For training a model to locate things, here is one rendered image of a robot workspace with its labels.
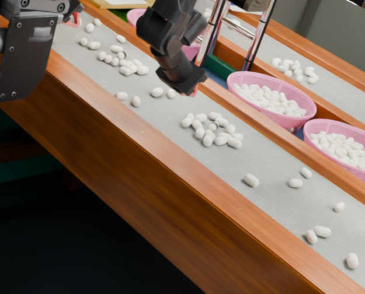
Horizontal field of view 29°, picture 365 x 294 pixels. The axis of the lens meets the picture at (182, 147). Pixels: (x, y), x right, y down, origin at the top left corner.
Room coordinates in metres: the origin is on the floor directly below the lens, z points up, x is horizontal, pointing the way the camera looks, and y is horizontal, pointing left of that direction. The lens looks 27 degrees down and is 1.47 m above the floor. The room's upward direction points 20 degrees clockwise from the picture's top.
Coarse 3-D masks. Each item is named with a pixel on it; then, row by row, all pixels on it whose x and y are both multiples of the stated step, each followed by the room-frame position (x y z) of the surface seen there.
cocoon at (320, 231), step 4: (316, 228) 1.26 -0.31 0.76; (320, 228) 1.26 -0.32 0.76; (324, 228) 1.27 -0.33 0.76; (328, 228) 1.28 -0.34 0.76; (316, 232) 1.26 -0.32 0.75; (320, 232) 1.26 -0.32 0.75; (324, 232) 1.26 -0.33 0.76; (328, 232) 1.26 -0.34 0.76; (324, 236) 1.26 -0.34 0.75; (328, 236) 1.26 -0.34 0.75
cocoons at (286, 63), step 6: (204, 12) 2.46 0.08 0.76; (210, 12) 2.50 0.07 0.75; (276, 60) 2.22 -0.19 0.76; (288, 60) 2.25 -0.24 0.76; (276, 66) 2.18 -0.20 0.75; (282, 66) 2.17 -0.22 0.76; (288, 66) 2.21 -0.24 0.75; (294, 66) 2.22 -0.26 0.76; (288, 72) 2.14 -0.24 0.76; (294, 72) 2.19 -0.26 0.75; (300, 72) 2.19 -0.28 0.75; (306, 72) 2.22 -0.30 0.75; (300, 78) 2.13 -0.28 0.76; (312, 78) 2.16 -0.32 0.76
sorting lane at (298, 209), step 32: (64, 32) 1.87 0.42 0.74; (96, 32) 1.95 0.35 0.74; (96, 64) 1.73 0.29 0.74; (128, 96) 1.60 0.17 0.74; (160, 96) 1.67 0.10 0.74; (160, 128) 1.49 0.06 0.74; (192, 128) 1.55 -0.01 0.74; (224, 128) 1.61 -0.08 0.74; (224, 160) 1.45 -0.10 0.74; (256, 160) 1.50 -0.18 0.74; (288, 160) 1.56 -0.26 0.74; (256, 192) 1.35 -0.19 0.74; (288, 192) 1.40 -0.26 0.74; (320, 192) 1.45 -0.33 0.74; (288, 224) 1.27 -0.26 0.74; (320, 224) 1.31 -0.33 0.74; (352, 224) 1.36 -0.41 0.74
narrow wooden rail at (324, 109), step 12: (216, 48) 2.19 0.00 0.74; (228, 48) 2.16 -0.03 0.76; (240, 48) 2.18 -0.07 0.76; (228, 60) 2.15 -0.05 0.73; (240, 60) 2.13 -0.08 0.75; (264, 72) 2.07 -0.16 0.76; (276, 72) 2.08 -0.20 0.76; (300, 96) 1.98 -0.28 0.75; (312, 96) 1.98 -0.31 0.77; (324, 108) 1.93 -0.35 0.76; (336, 108) 1.95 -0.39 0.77; (336, 120) 1.90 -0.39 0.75; (348, 120) 1.90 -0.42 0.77; (348, 132) 1.88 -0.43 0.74
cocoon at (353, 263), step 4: (348, 256) 1.20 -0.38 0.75; (352, 256) 1.20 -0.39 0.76; (356, 256) 1.21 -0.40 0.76; (348, 260) 1.19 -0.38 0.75; (352, 260) 1.19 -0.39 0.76; (356, 260) 1.19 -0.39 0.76; (348, 264) 1.19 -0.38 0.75; (352, 264) 1.18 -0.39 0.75; (356, 264) 1.18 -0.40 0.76; (352, 268) 1.18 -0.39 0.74
